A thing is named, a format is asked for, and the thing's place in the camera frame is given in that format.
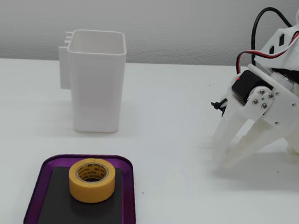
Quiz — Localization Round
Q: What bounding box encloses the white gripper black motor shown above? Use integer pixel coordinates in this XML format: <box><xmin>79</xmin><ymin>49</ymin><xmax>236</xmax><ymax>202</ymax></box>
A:
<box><xmin>210</xmin><ymin>61</ymin><xmax>299</xmax><ymax>175</ymax></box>

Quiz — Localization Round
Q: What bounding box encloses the yellow masking tape roll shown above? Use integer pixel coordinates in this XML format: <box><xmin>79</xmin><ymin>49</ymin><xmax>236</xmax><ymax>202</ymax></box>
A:
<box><xmin>67</xmin><ymin>157</ymin><xmax>117</xmax><ymax>206</ymax></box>

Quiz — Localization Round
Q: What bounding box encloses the white plastic container box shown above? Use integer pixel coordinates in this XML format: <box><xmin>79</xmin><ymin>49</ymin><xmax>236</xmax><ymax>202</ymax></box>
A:
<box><xmin>52</xmin><ymin>27</ymin><xmax>128</xmax><ymax>136</ymax></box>

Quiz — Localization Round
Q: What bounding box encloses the purple metal tray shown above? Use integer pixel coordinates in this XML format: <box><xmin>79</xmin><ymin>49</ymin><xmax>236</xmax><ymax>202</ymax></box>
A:
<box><xmin>23</xmin><ymin>149</ymin><xmax>141</xmax><ymax>224</ymax></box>

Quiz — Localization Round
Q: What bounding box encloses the black tray mat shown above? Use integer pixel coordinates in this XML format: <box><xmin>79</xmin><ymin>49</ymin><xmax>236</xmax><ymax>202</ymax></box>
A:
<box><xmin>37</xmin><ymin>162</ymin><xmax>127</xmax><ymax>224</ymax></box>

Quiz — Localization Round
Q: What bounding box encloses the black cable tie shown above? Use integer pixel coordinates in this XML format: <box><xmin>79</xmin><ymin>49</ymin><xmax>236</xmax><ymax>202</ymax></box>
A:
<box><xmin>210</xmin><ymin>96</ymin><xmax>228</xmax><ymax>114</ymax></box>

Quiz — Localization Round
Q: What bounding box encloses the red white black servo cable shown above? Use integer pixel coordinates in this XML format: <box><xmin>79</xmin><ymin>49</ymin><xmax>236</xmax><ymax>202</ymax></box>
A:
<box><xmin>234</xmin><ymin>25</ymin><xmax>299</xmax><ymax>82</ymax></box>

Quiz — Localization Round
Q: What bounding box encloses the black power cable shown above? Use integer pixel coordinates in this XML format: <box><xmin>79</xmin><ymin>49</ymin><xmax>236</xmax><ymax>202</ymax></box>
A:
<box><xmin>250</xmin><ymin>6</ymin><xmax>295</xmax><ymax>61</ymax></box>

